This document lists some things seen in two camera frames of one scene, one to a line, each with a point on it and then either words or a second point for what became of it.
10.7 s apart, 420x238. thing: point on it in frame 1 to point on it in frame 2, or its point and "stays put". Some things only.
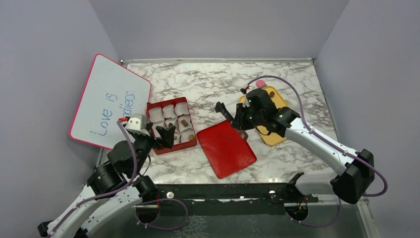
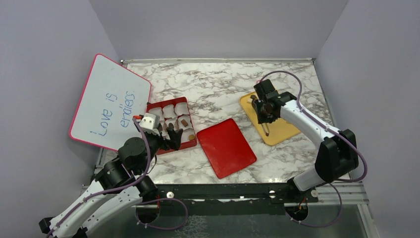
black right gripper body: x=247 y=119 to x=262 y=113
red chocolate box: x=173 y=112 stays put
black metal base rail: x=258 y=199 stays put
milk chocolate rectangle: x=184 y=123 stays put
